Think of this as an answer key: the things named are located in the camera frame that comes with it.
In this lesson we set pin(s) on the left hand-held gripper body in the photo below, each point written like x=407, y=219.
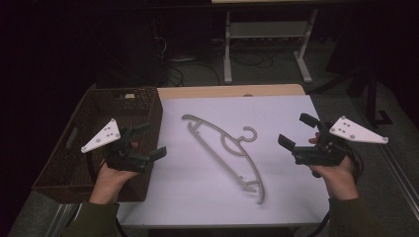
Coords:
x=126, y=158

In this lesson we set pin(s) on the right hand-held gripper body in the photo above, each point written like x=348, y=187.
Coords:
x=321, y=156

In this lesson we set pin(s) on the person's right hand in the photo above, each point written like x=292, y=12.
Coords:
x=339, y=181

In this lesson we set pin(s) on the person's left hand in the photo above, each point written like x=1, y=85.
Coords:
x=110, y=184

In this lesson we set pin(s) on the grey plastic clothes hanger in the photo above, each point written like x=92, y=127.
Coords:
x=243, y=152

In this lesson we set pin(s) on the white table mat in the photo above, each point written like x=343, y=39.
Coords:
x=197, y=184

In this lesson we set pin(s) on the brown wicker basket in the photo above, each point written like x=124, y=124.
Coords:
x=66, y=164

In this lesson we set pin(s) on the black floor stand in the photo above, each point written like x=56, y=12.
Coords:
x=372, y=94

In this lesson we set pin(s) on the white power strip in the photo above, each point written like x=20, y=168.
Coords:
x=184, y=60

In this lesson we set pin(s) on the white metal stand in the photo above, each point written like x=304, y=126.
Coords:
x=227, y=49

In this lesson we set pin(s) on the aluminium rail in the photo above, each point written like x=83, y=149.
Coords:
x=400, y=178
x=62, y=220

